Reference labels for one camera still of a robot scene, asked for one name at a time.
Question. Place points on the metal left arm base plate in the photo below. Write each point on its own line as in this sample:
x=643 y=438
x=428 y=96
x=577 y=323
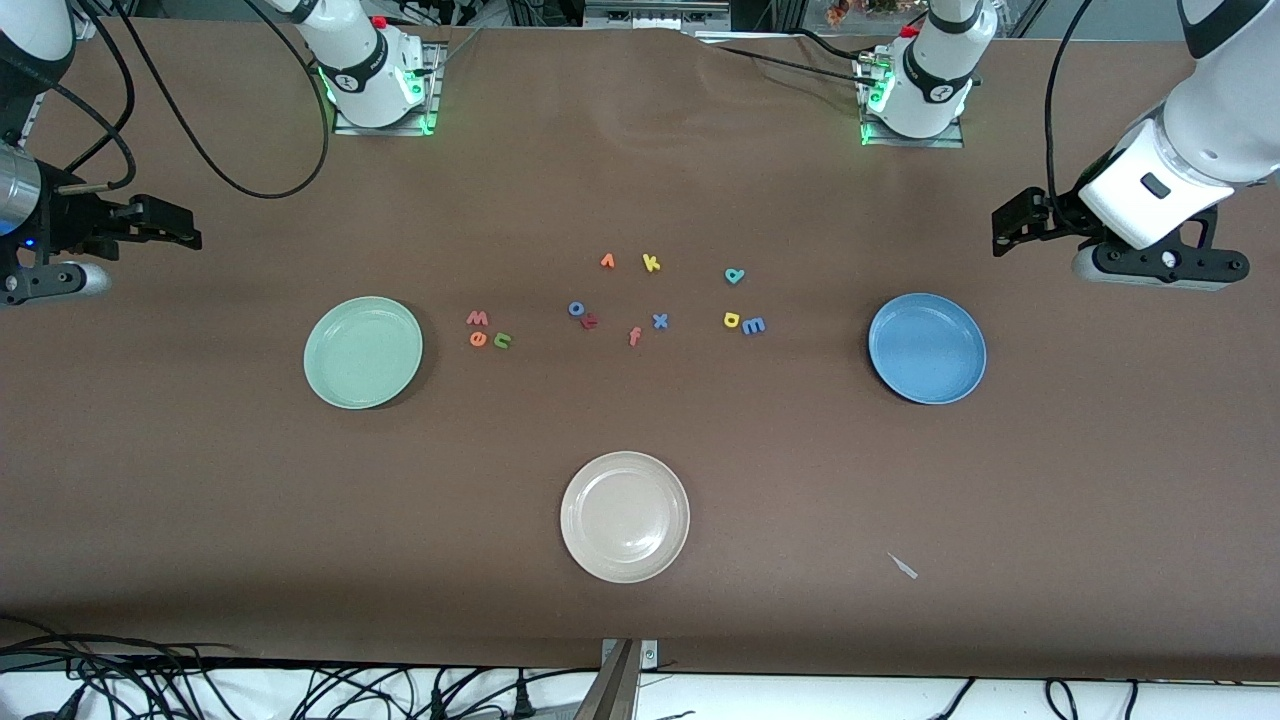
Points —
x=910 y=142

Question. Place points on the metal frame behind table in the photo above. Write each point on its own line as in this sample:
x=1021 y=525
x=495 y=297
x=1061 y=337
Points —
x=650 y=15

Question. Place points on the beige plate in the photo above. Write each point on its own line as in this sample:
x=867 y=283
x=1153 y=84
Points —
x=625 y=517

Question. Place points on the light green plate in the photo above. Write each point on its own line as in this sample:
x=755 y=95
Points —
x=363 y=352

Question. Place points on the small orange brown object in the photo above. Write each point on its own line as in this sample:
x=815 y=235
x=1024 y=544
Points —
x=838 y=10

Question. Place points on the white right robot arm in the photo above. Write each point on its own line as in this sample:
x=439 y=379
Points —
x=365 y=70

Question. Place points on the small white tape scrap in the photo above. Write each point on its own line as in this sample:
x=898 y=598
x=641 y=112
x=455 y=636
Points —
x=903 y=566

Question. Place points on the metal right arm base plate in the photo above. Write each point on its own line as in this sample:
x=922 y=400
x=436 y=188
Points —
x=432 y=60

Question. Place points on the blue plate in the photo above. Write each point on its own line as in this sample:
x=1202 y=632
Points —
x=927 y=348

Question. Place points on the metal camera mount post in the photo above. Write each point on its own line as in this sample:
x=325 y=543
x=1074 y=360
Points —
x=620 y=690

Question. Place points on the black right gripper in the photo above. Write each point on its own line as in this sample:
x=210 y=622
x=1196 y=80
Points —
x=72 y=218

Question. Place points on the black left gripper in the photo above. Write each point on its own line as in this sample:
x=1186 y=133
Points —
x=1052 y=216

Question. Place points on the brown table cover sheet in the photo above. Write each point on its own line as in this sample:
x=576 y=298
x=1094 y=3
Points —
x=800 y=480

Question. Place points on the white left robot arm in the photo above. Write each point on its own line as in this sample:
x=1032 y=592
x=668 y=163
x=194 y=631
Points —
x=1220 y=120

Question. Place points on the blue foam letter m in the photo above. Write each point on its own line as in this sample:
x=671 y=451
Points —
x=754 y=325

